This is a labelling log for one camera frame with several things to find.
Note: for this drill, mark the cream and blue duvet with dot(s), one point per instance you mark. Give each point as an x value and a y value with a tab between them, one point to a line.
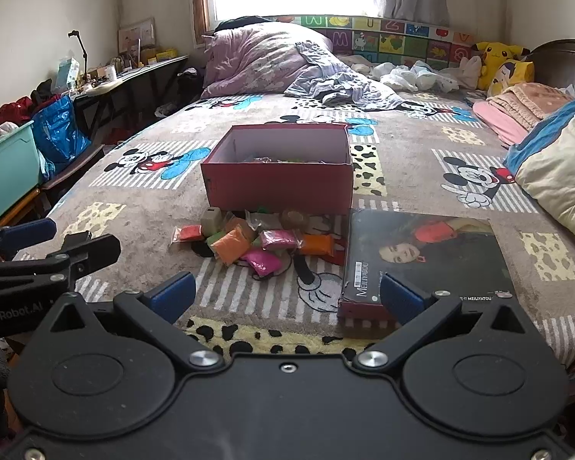
560	167

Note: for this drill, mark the portrait printed box lid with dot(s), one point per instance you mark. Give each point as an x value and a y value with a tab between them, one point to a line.
426	254

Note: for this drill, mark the yellow printed cushion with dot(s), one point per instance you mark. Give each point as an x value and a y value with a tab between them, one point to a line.
512	76

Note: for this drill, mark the framed picture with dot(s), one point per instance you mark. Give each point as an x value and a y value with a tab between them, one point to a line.
136	33

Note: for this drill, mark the pile of colourful clay packets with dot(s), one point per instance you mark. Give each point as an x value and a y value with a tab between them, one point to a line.
263	242

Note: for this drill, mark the yellow boxes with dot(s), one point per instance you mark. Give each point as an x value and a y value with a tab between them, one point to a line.
160	54

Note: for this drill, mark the white plastic bags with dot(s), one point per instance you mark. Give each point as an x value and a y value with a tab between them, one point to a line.
412	76

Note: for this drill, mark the pink folded blanket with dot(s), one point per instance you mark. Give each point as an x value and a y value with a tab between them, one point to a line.
498	120
532	100

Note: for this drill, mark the white cup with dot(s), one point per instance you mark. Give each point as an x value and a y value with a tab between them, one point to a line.
111	73

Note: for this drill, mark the grey striped garment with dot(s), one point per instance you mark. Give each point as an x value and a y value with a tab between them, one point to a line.
335	81

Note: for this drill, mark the red garment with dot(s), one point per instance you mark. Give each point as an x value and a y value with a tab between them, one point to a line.
12	108

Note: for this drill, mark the yellow plush toy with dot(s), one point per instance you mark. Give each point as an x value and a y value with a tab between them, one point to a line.
498	55

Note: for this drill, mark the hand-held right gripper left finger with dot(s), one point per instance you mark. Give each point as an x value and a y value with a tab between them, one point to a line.
171	294

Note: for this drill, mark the dark wooden headboard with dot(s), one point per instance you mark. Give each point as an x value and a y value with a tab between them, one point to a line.
563	64

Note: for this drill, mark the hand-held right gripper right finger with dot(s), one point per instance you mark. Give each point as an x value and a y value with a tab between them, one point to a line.
402	299

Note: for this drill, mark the red cardboard box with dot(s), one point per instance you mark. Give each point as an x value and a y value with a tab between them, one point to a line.
278	187

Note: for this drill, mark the pink floral quilt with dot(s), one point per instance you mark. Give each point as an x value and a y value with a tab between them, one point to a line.
258	57

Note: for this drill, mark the white plush toy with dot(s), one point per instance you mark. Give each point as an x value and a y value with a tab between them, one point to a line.
469	72

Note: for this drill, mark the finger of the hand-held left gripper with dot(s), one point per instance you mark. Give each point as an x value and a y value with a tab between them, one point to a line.
26	235
93	251

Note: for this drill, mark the teal plastic bin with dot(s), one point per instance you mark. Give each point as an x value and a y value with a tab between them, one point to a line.
7	167

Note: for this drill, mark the teal tissue box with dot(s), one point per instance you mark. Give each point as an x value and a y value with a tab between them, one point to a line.
67	74

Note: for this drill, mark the colourful foam alphabet mat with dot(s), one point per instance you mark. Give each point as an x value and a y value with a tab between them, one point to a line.
402	40

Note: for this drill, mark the blue plastic bag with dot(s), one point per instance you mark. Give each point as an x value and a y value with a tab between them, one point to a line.
57	129

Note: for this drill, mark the black desk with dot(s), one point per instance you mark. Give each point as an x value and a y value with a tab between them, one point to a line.
124	86

